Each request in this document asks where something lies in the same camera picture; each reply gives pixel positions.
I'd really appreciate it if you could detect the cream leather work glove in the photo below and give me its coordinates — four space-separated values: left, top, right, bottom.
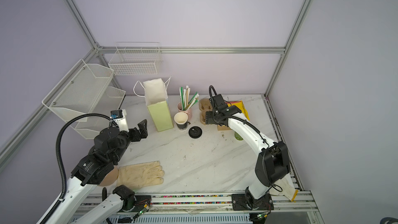
117 161 165 190

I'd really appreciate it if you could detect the black paper coffee cup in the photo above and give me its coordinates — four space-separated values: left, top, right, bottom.
174 112 189 130

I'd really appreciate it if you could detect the brown pulp cup carrier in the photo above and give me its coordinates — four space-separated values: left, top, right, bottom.
199 98 212 125

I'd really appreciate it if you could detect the white mesh shelf lower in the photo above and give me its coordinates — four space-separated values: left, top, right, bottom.
74 87 125 140

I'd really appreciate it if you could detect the yellow napkin stack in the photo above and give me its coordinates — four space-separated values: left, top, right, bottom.
217 101 250 131

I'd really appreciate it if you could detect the brown bowl with green bits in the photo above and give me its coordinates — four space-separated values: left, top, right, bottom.
98 166 119 187

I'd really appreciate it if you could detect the green paper coffee cup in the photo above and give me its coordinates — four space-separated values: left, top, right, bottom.
234 132 244 141

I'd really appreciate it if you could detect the black plastic cup lid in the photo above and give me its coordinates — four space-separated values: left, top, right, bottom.
188 126 203 139

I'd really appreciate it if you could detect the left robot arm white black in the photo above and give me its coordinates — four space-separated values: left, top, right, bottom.
39 114 148 224

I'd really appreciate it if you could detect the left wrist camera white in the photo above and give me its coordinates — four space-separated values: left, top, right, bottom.
110 110 129 132

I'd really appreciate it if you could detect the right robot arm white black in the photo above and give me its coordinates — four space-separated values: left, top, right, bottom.
205 86 297 210

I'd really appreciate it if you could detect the white wrapped straw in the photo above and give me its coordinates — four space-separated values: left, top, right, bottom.
184 86 190 110

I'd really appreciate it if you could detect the white wire basket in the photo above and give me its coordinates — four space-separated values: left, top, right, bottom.
108 42 162 76

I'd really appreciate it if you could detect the white mesh shelf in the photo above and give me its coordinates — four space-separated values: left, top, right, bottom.
74 87 125 140
42 59 114 122

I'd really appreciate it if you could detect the green paper takeout bag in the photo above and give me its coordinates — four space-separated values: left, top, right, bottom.
133 78 174 132

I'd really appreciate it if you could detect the pink straw holder cup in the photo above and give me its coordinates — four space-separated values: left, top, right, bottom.
177 102 192 121

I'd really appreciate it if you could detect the white mesh shelf upper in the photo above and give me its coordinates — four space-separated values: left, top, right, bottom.
42 59 114 122

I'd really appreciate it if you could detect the aluminium mounting rail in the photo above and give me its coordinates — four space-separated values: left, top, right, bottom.
60 190 319 217

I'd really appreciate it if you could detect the green wrapped straw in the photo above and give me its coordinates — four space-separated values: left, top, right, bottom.
179 87 184 110

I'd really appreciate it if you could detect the white cloth glove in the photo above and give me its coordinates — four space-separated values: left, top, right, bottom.
269 174 298 202

